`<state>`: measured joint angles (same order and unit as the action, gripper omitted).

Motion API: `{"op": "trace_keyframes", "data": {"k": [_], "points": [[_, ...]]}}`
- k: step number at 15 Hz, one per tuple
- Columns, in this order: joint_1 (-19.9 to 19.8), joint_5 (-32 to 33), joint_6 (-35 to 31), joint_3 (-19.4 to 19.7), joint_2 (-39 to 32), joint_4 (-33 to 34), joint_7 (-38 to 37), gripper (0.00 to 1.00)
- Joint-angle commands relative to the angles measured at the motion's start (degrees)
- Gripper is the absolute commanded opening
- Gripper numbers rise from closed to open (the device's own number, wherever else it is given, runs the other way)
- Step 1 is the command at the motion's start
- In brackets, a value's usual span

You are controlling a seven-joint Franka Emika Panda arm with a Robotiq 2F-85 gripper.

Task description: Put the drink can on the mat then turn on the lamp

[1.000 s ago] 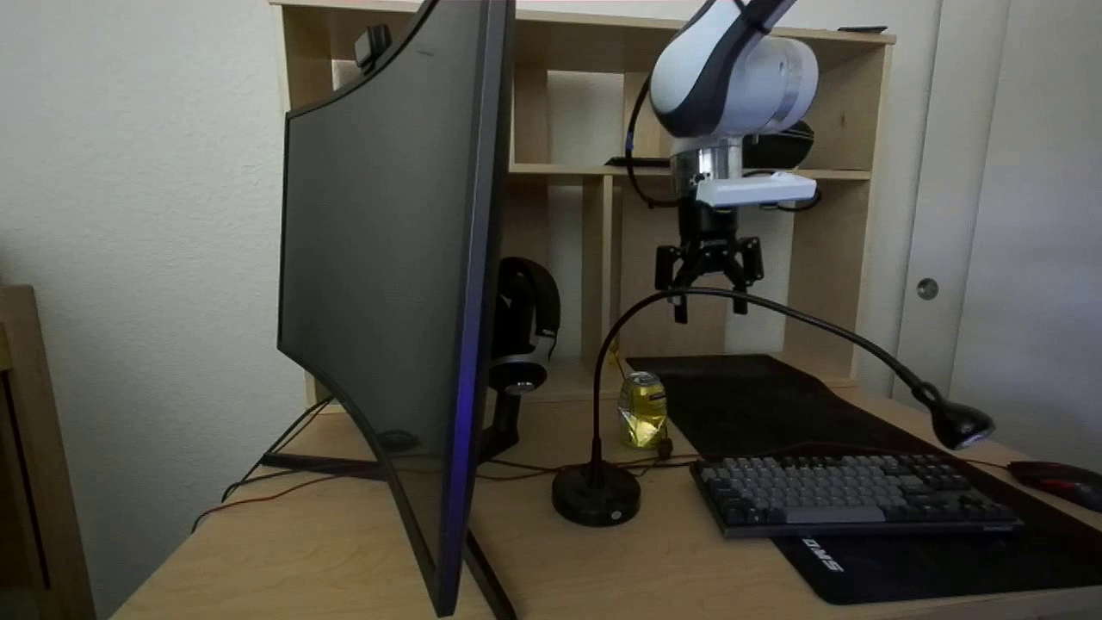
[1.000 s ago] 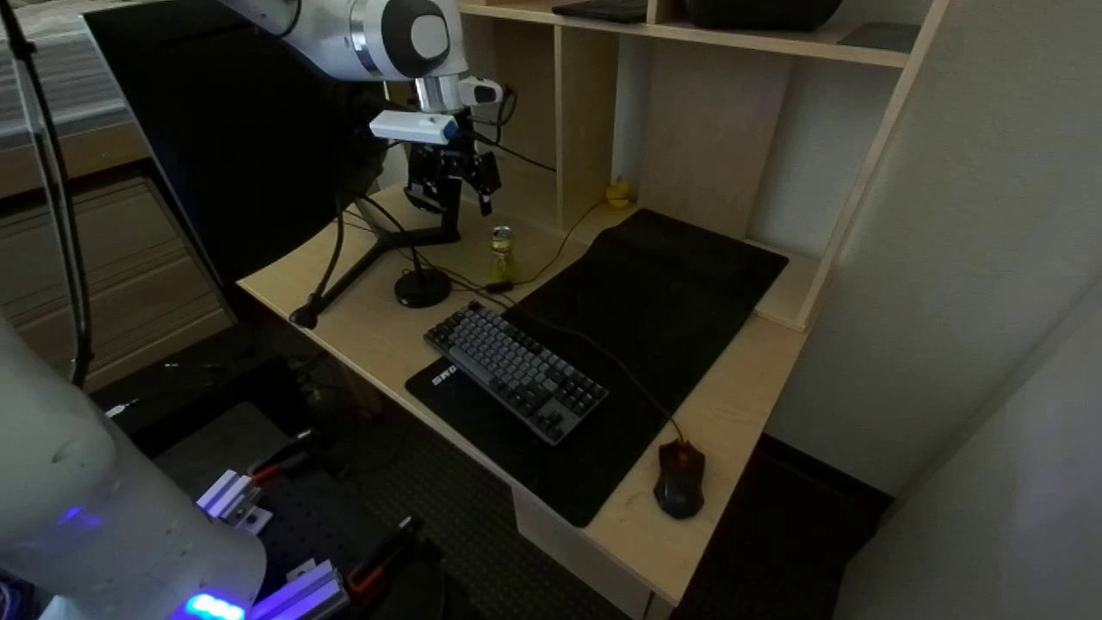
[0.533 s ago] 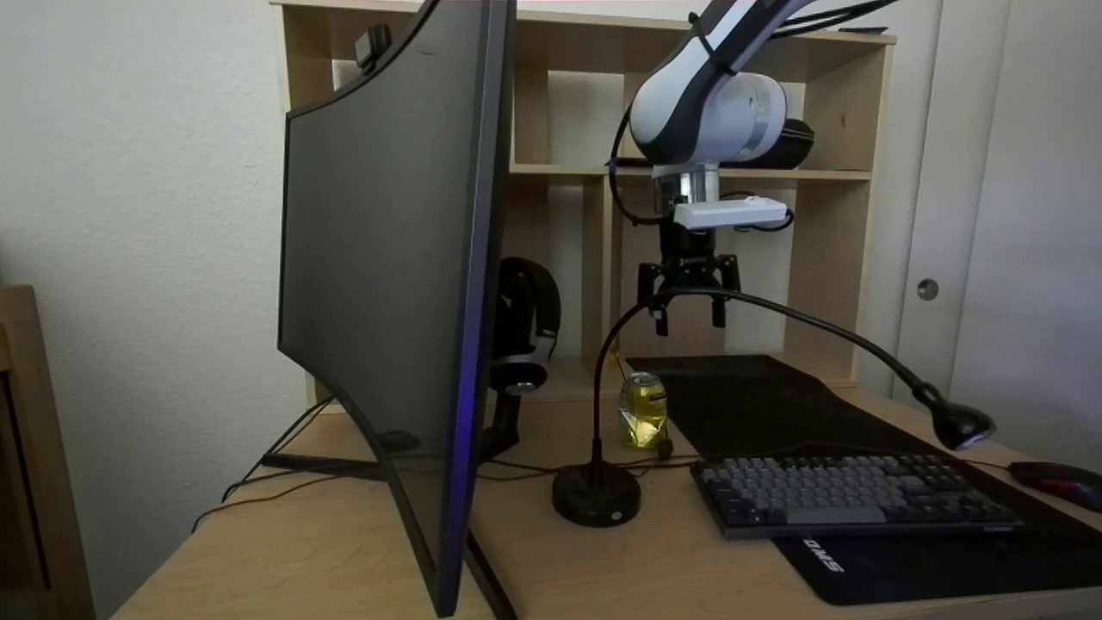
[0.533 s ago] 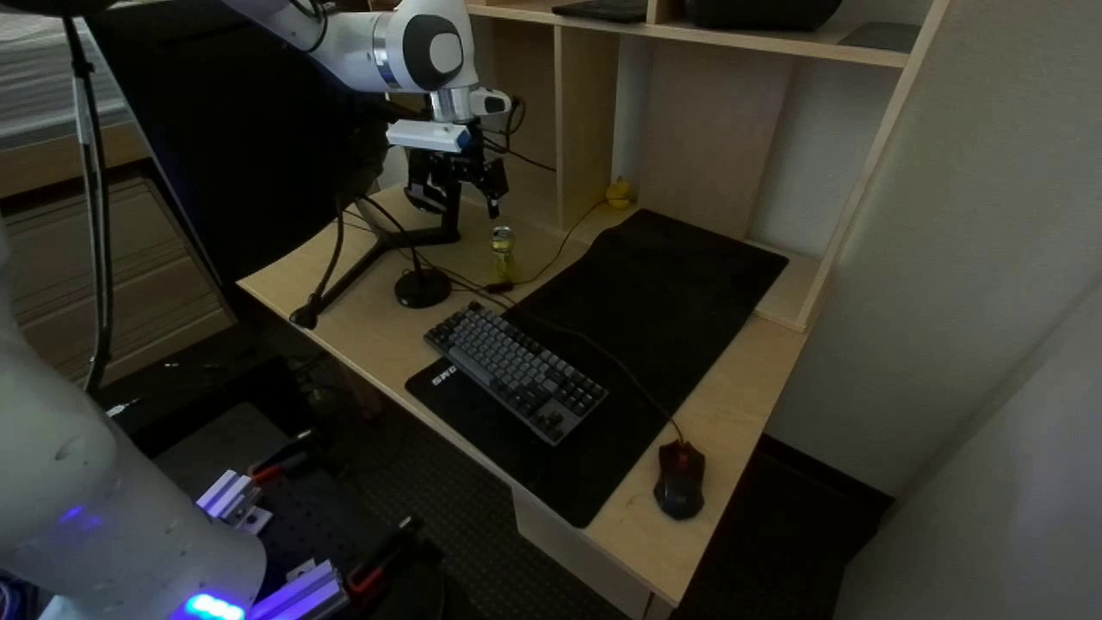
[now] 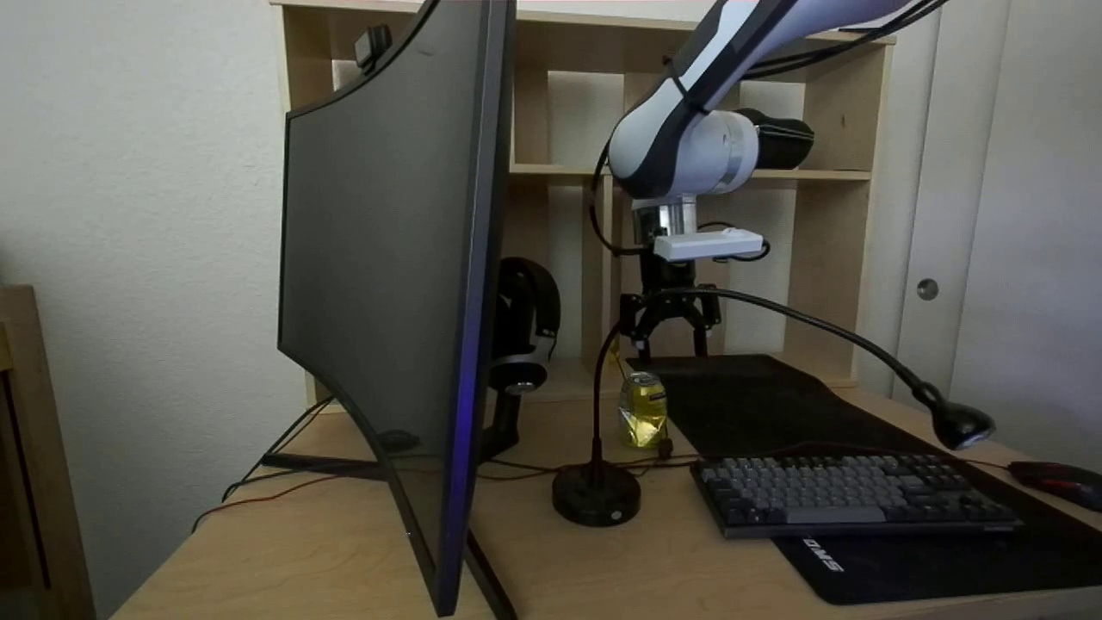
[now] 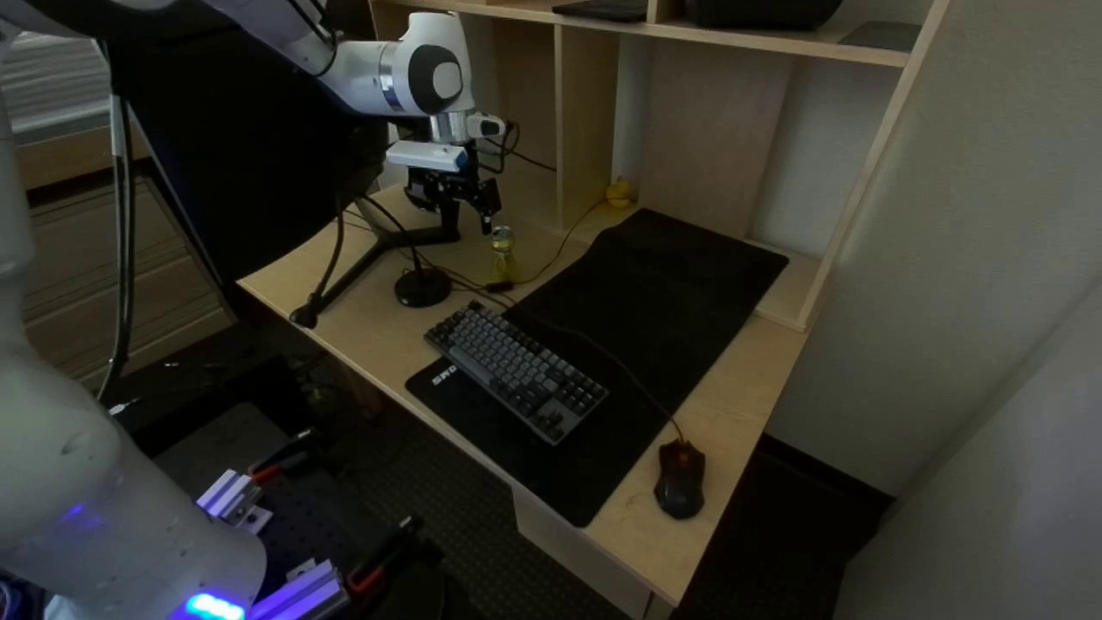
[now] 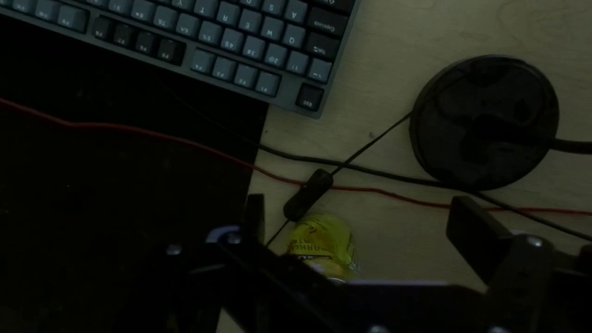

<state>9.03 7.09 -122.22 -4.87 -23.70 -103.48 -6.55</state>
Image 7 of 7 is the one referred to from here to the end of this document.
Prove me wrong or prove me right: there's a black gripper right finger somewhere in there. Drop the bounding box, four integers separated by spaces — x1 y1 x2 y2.
444 195 516 289

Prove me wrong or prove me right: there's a thin lamp cable with switch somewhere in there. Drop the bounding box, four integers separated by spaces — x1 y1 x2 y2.
265 112 415 249

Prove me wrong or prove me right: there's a red cable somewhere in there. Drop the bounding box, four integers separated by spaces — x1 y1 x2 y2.
0 99 592 219

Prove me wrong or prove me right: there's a yellow drink can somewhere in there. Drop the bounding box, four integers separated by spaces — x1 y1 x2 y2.
285 212 359 284

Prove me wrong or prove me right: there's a black gooseneck desk lamp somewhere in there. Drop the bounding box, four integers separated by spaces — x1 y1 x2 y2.
409 54 592 193

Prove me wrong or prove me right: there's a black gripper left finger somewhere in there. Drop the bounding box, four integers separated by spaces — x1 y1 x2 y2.
241 193 268 249

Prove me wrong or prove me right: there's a grey mechanical keyboard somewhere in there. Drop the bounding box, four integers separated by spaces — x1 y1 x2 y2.
0 0 359 119

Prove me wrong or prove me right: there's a black desk mat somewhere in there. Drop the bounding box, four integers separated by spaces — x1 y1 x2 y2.
0 16 270 333

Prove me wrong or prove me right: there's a thick black cable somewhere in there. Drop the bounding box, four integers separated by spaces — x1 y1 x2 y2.
257 145 592 245

